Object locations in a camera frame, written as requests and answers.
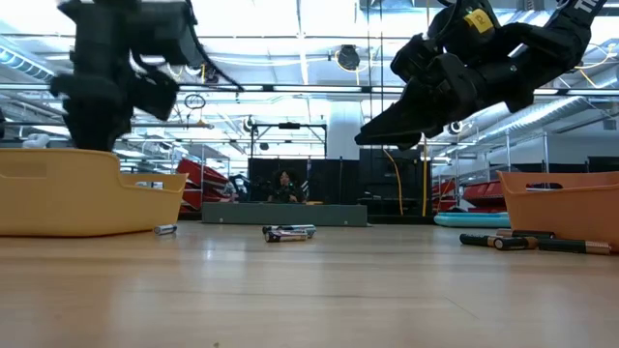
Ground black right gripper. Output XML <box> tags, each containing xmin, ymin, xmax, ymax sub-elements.
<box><xmin>355</xmin><ymin>23</ymin><xmax>547</xmax><ymax>150</ymax></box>

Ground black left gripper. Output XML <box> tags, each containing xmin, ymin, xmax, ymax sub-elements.
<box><xmin>50</xmin><ymin>0</ymin><xmax>181</xmax><ymax>152</ymax></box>

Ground red storage bins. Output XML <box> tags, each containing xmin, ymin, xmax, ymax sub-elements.
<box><xmin>431</xmin><ymin>179</ymin><xmax>509</xmax><ymax>214</ymax></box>
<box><xmin>176</xmin><ymin>158</ymin><xmax>232</xmax><ymax>214</ymax></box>

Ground round black ceiling fixture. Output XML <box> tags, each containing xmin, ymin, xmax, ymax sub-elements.
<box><xmin>337</xmin><ymin>43</ymin><xmax>362</xmax><ymax>73</ymax></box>

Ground yellow plastic bin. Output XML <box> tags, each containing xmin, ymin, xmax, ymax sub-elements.
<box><xmin>0</xmin><ymin>147</ymin><xmax>190</xmax><ymax>238</ymax></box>

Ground light blue calculator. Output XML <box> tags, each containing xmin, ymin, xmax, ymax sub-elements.
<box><xmin>432</xmin><ymin>211</ymin><xmax>512</xmax><ymax>229</ymax></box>

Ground black partition panel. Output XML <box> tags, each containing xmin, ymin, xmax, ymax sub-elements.
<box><xmin>247</xmin><ymin>147</ymin><xmax>431</xmax><ymax>217</ymax></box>

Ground black copper-top AAA battery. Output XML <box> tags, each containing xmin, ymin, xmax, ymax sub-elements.
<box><xmin>537</xmin><ymin>239</ymin><xmax>612</xmax><ymax>256</ymax></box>
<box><xmin>492</xmin><ymin>236</ymin><xmax>540</xmax><ymax>251</ymax></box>
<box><xmin>458</xmin><ymin>233</ymin><xmax>499</xmax><ymax>247</ymax></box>
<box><xmin>496</xmin><ymin>228</ymin><xmax>556</xmax><ymax>240</ymax></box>

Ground person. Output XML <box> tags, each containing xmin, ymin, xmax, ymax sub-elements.
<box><xmin>267</xmin><ymin>167</ymin><xmax>308</xmax><ymax>204</ymax></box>

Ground orange plastic bin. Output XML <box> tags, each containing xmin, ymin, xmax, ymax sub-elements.
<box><xmin>496</xmin><ymin>169</ymin><xmax>619</xmax><ymax>253</ymax></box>

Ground yellow hanging cable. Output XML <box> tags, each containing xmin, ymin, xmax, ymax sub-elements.
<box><xmin>421</xmin><ymin>135</ymin><xmax>429</xmax><ymax>218</ymax></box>

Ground yellow floor cable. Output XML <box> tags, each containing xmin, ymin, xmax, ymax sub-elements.
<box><xmin>384</xmin><ymin>148</ymin><xmax>405</xmax><ymax>217</ymax></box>

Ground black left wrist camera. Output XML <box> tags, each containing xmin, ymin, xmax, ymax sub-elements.
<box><xmin>134</xmin><ymin>0</ymin><xmax>197</xmax><ymax>67</ymax></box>

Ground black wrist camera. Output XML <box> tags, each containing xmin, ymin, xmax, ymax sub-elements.
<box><xmin>427</xmin><ymin>0</ymin><xmax>504</xmax><ymax>54</ymax></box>
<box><xmin>134</xmin><ymin>0</ymin><xmax>197</xmax><ymax>67</ymax></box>

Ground metal wire shelving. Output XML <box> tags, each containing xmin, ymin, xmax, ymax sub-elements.
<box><xmin>454</xmin><ymin>130</ymin><xmax>551</xmax><ymax>214</ymax></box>

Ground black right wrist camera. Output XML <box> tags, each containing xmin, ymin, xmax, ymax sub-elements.
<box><xmin>427</xmin><ymin>0</ymin><xmax>504</xmax><ymax>54</ymax></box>

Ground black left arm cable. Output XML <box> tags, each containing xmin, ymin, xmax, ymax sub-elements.
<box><xmin>183</xmin><ymin>0</ymin><xmax>246</xmax><ymax>93</ymax></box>

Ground yellow cable tag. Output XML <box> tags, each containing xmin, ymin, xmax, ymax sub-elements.
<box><xmin>462</xmin><ymin>7</ymin><xmax>495</xmax><ymax>35</ymax></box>

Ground black aluminium table frame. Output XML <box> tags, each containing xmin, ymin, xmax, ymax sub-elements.
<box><xmin>177</xmin><ymin>210</ymin><xmax>436</xmax><ymax>226</ymax></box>

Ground silver ventilation duct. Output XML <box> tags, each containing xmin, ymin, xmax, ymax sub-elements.
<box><xmin>463</xmin><ymin>95</ymin><xmax>619</xmax><ymax>146</ymax></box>

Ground black background station frame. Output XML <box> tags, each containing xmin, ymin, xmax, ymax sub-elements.
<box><xmin>250</xmin><ymin>122</ymin><xmax>329</xmax><ymax>160</ymax></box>

